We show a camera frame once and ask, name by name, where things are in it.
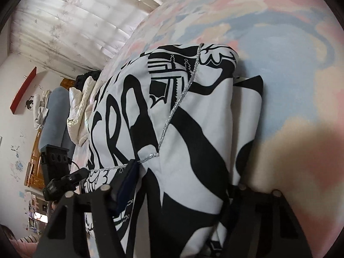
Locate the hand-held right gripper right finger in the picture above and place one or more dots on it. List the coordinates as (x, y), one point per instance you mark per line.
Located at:
(242, 207)

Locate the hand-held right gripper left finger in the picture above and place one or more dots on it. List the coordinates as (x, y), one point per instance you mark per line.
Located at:
(129, 182)

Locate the black and white printed jacket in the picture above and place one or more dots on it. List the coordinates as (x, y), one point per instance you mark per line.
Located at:
(188, 139)

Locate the wooden headboard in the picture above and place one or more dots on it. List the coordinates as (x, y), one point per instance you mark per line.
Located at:
(35, 166)

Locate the blue-grey bolster pillow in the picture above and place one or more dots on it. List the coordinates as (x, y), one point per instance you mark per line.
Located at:
(70, 145)
(55, 118)

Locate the white crumpled cloth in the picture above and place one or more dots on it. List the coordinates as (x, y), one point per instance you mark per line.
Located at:
(40, 110)

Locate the cluttered bedside table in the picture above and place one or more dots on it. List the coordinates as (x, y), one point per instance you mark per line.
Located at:
(36, 212)

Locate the black garment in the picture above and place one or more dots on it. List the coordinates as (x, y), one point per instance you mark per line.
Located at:
(83, 78)

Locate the white floral curtain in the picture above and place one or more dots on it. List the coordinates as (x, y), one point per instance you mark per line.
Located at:
(80, 18)

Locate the bed with pastel sheet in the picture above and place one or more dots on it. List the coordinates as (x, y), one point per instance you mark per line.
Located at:
(268, 59)

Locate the blue flower wall sticker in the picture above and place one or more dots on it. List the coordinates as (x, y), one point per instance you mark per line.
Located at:
(17, 164)

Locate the cartoon face wall sticker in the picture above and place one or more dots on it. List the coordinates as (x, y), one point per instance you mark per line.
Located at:
(29, 103)

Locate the red wall shelf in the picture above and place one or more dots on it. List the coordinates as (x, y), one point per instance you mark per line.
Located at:
(24, 91)

